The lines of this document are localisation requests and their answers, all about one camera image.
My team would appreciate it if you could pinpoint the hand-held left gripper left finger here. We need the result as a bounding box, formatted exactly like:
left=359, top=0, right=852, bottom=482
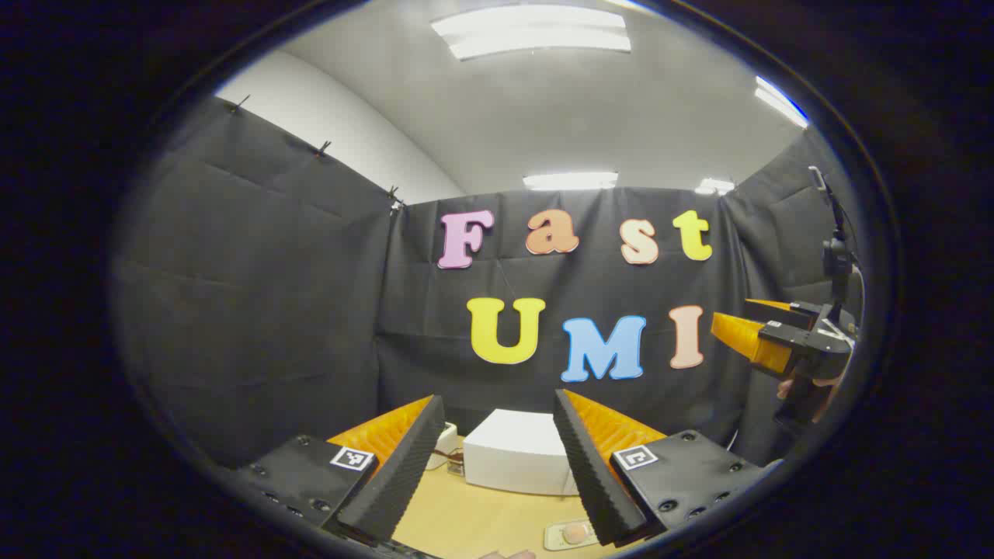
left=231, top=394, right=447, bottom=546

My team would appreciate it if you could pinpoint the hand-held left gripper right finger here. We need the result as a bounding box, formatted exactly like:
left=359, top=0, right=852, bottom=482
left=552, top=388, right=781, bottom=549

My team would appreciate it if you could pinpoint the white microwave oven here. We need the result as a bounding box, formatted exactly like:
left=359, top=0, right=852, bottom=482
left=462, top=408, right=582, bottom=496

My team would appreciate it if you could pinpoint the pale green square plate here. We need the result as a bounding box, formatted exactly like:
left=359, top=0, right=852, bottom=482
left=544, top=519, right=603, bottom=552

